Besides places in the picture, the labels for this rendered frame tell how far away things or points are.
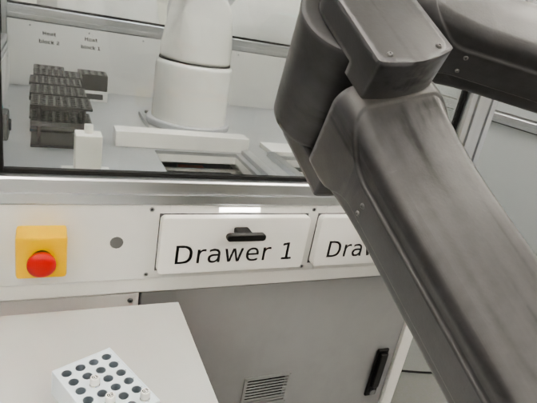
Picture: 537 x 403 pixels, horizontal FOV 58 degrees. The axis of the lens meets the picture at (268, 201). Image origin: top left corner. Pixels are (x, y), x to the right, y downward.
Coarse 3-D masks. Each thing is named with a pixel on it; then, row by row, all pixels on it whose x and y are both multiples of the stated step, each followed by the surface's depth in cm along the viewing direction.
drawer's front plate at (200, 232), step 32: (160, 224) 84; (192, 224) 84; (224, 224) 87; (256, 224) 90; (288, 224) 93; (160, 256) 85; (192, 256) 87; (224, 256) 90; (256, 256) 93; (288, 256) 96
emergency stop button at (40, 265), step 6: (42, 252) 72; (30, 258) 71; (36, 258) 71; (42, 258) 71; (48, 258) 72; (54, 258) 73; (30, 264) 71; (36, 264) 71; (42, 264) 71; (48, 264) 72; (54, 264) 72; (30, 270) 71; (36, 270) 71; (42, 270) 72; (48, 270) 72; (36, 276) 72; (42, 276) 72
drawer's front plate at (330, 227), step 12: (324, 216) 96; (336, 216) 97; (324, 228) 96; (336, 228) 98; (348, 228) 99; (324, 240) 98; (336, 240) 99; (348, 240) 100; (360, 240) 101; (312, 252) 99; (324, 252) 99; (336, 252) 100; (348, 252) 101; (312, 264) 99; (324, 264) 100; (336, 264) 102
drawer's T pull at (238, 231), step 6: (234, 228) 88; (240, 228) 88; (246, 228) 88; (228, 234) 85; (234, 234) 85; (240, 234) 85; (246, 234) 86; (252, 234) 86; (258, 234) 87; (264, 234) 87; (228, 240) 84; (234, 240) 85; (240, 240) 85; (246, 240) 86; (252, 240) 86; (258, 240) 87; (264, 240) 87
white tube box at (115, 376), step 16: (112, 352) 69; (64, 368) 64; (80, 368) 66; (96, 368) 65; (112, 368) 66; (128, 368) 66; (64, 384) 62; (80, 384) 62; (112, 384) 63; (128, 384) 65; (144, 384) 64; (64, 400) 62; (80, 400) 60; (96, 400) 60; (128, 400) 61
